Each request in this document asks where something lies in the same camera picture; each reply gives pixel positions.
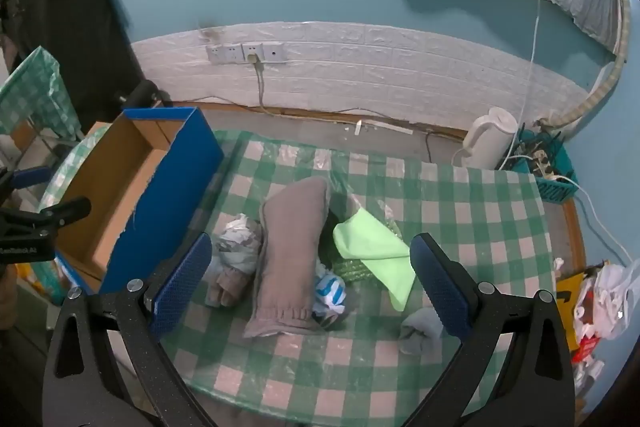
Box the white power cable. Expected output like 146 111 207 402
550 174 633 265

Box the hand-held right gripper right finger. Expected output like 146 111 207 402
405 232 576 427

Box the grey plug cable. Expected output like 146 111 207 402
250 54 273 115

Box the white plastic bag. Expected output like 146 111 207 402
575 259 640 343

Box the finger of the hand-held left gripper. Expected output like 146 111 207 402
36 198 92 232
0 166 52 208

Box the black hanging garment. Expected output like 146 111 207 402
0 0 148 148

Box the black sock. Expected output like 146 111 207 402
320 202 343 258

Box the grey-blue sock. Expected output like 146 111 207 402
399 307 443 356

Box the round green checked tablecloth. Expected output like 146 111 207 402
42 123 118 212

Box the white electric kettle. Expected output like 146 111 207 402
452 106 518 170

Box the teal plastic basket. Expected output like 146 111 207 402
510 127 581 202

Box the grey knit cloth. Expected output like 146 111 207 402
242 177 331 339

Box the thin white hanging cord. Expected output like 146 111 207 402
502 0 543 168

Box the yellow bag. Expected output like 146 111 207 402
555 272 588 353

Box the plastic-wrapped blue striped sock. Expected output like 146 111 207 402
312 269 349 328

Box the white grey patterned sock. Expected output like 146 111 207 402
205 213 264 308

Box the white plastic strip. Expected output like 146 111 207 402
347 118 415 136

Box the light green cloth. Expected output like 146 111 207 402
332 207 417 312

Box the green checked plastic sheet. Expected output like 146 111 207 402
0 46 86 142

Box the white power strip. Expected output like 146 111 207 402
520 147 556 178

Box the blue cardboard box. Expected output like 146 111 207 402
52 107 225 295

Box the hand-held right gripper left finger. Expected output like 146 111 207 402
42 232 221 427

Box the pile of plastic wrappers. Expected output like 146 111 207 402
570 332 621 408

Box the striped flexible hose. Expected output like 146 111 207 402
542 0 632 130

